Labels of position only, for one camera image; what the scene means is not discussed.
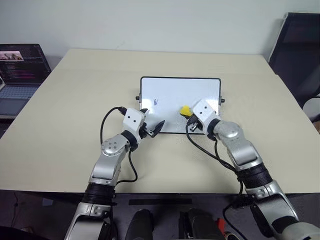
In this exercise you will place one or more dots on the small red object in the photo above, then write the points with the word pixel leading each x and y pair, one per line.
pixel 221 223

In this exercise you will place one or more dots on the white rounded seat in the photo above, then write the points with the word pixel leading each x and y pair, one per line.
pixel 312 110

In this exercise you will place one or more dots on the small black-framed whiteboard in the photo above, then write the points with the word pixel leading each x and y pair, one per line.
pixel 175 95

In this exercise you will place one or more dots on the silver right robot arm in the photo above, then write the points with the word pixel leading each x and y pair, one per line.
pixel 241 147

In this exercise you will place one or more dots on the open grey laptop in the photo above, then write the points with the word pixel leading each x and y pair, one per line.
pixel 20 75

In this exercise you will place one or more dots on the black tape strip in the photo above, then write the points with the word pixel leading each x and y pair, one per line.
pixel 160 202

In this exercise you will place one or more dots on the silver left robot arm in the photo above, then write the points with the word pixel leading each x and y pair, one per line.
pixel 110 160

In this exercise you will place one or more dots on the black mesh office chair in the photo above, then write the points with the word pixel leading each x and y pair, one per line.
pixel 297 55

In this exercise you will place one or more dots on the dark rounded shape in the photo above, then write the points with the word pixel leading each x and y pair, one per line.
pixel 200 225
pixel 140 225

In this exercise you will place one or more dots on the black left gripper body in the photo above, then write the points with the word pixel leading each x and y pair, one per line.
pixel 145 132

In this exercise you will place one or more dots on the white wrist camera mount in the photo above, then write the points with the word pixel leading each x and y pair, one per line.
pixel 203 110
pixel 132 120

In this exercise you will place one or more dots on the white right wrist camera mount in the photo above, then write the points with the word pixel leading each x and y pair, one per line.
pixel 203 110

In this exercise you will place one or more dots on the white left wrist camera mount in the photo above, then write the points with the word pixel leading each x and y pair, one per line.
pixel 132 120

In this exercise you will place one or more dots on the yellow whiteboard eraser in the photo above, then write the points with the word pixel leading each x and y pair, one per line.
pixel 185 110

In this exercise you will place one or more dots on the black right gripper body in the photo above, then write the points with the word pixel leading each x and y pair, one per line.
pixel 194 124

